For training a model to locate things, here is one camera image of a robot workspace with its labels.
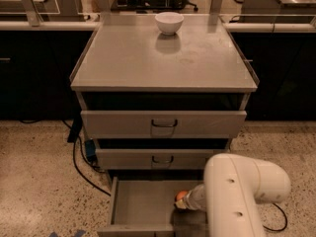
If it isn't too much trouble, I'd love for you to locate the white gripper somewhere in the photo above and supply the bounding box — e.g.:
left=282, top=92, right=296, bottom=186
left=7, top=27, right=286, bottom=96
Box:
left=175, top=191, right=197, bottom=210

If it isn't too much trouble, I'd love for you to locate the orange fruit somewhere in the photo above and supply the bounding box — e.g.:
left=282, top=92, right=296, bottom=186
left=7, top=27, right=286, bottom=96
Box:
left=175, top=191, right=188, bottom=201

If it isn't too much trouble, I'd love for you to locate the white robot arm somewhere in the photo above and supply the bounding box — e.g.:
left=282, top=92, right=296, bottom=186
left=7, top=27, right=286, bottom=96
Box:
left=175, top=153, right=291, bottom=237

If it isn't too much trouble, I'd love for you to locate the bottom steel drawer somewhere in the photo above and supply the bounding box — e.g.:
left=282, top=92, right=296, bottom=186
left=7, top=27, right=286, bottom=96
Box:
left=98, top=178, right=208, bottom=237

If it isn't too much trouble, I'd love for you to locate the steel drawer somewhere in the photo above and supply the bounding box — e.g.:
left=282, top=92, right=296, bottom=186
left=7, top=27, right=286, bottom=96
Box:
left=96, top=149, right=227, bottom=170
left=98, top=178, right=208, bottom=237
left=81, top=111, right=247, bottom=138

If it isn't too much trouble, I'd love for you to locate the middle steel drawer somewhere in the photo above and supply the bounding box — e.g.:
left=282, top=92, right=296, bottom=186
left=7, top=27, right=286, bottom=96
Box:
left=96, top=149, right=227, bottom=170

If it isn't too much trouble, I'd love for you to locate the steel drawer cabinet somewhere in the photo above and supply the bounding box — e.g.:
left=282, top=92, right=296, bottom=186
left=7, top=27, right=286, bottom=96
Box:
left=69, top=13, right=261, bottom=196

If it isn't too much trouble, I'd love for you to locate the top steel drawer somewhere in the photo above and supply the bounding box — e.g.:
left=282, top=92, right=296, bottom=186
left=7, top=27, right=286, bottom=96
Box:
left=81, top=111, right=247, bottom=138

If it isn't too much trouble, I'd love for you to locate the blue power box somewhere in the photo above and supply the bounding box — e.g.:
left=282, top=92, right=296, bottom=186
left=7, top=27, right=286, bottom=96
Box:
left=84, top=140, right=97, bottom=162

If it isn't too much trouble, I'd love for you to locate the white bowl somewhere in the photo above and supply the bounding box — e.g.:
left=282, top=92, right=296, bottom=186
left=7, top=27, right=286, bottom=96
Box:
left=155, top=12, right=184, bottom=35

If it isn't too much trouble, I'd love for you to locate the black floor cable right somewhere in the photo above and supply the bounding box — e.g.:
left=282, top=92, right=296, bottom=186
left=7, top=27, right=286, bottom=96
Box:
left=262, top=202, right=289, bottom=233

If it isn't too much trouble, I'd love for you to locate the black floor cable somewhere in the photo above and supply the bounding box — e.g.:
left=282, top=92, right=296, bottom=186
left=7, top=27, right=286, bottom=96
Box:
left=262, top=202, right=289, bottom=233
left=61, top=118, right=113, bottom=198

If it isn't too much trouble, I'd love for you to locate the black floor cable left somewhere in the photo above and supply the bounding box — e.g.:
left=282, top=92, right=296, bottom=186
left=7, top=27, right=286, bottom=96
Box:
left=61, top=118, right=113, bottom=198

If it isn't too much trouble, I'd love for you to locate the white counter rail right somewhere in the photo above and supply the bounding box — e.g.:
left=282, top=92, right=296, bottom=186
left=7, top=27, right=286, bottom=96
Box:
left=224, top=23, right=316, bottom=33

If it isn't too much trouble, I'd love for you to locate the metal post right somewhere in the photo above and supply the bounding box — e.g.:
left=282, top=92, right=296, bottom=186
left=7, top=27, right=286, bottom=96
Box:
left=209, top=0, right=223, bottom=14

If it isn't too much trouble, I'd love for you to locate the metal post left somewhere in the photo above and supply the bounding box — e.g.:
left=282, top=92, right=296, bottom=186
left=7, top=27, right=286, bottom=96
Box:
left=21, top=0, right=41, bottom=27

